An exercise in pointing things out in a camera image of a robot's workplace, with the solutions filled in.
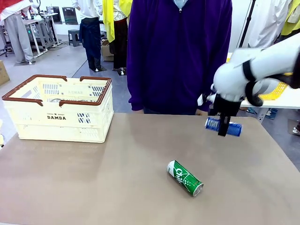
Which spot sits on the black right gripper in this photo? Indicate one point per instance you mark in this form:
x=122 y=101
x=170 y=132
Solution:
x=225 y=105

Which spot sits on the blue can with silver print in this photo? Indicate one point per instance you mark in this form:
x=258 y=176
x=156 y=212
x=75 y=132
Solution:
x=235 y=129

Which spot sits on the person's right forearm purple sleeve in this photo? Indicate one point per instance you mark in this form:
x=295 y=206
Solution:
x=136 y=93

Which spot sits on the person's left forearm purple sleeve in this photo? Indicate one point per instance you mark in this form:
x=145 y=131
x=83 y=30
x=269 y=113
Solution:
x=206 y=82

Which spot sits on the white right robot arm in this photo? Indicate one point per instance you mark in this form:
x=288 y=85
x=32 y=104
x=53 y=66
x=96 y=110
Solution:
x=262 y=63

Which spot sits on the cream basket with brown rim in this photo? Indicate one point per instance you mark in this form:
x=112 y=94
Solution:
x=61 y=127

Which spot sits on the person's left hand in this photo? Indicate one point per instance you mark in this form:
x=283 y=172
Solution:
x=199 y=113

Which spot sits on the green and white soda can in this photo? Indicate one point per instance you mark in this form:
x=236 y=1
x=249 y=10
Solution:
x=185 y=178

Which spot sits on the person in purple hoodie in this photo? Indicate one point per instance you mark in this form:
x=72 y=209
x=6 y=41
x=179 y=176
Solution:
x=178 y=56

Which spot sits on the black tripod leg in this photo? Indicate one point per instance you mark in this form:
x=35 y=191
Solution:
x=246 y=23

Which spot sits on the person in white shirt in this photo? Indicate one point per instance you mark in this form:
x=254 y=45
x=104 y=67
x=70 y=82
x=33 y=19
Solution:
x=264 y=23

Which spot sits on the person in yellow vest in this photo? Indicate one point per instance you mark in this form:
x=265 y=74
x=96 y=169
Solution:
x=290 y=18

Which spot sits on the small cardboard box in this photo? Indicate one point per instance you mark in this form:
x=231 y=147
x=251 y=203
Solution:
x=106 y=51

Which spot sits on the person with yellow cloth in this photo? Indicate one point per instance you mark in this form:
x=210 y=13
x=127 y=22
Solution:
x=117 y=30

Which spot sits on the person with dark jeans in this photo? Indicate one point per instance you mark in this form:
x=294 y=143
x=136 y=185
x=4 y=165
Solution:
x=90 y=35

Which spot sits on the grey plastic stool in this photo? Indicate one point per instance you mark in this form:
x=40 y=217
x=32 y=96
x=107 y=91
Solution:
x=74 y=37

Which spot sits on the black framed panel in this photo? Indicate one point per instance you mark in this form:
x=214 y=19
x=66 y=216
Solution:
x=69 y=16

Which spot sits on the dark monitor on desk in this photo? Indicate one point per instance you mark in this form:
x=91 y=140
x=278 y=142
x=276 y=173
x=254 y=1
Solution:
x=55 y=15

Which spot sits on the white workshop desk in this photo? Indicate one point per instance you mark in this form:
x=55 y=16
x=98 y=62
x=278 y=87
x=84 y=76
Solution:
x=42 y=35

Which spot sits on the person in red top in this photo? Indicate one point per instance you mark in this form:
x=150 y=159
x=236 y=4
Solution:
x=16 y=30

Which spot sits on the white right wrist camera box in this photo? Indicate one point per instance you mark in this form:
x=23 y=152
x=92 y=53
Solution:
x=204 y=98

